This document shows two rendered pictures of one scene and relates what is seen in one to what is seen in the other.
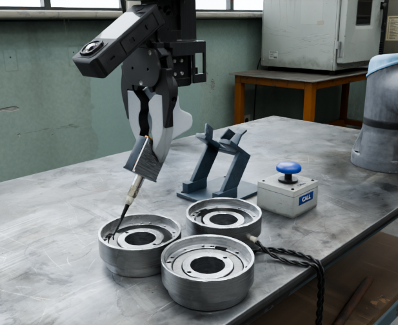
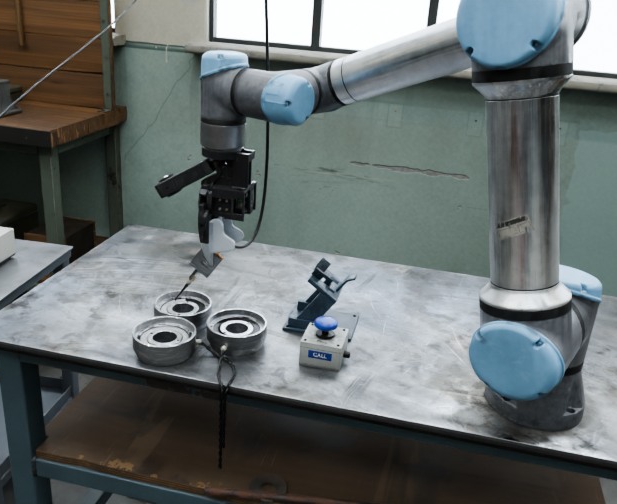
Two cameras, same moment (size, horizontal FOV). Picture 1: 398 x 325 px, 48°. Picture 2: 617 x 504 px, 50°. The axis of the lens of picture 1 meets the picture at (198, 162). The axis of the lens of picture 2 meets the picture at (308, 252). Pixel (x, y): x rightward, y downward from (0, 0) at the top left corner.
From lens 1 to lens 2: 99 cm
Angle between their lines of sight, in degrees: 53
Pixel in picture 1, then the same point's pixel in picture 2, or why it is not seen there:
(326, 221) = (309, 380)
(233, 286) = (143, 349)
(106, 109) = (587, 210)
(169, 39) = (223, 183)
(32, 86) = not seen: hidden behind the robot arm
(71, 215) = (222, 281)
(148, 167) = (201, 265)
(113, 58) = (167, 188)
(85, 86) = (564, 173)
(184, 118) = (225, 242)
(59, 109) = not seen: hidden behind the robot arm
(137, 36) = (186, 178)
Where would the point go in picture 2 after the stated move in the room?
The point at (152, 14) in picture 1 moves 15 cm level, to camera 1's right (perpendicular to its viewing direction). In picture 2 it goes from (200, 166) to (241, 191)
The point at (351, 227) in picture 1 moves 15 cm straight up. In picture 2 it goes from (308, 394) to (315, 308)
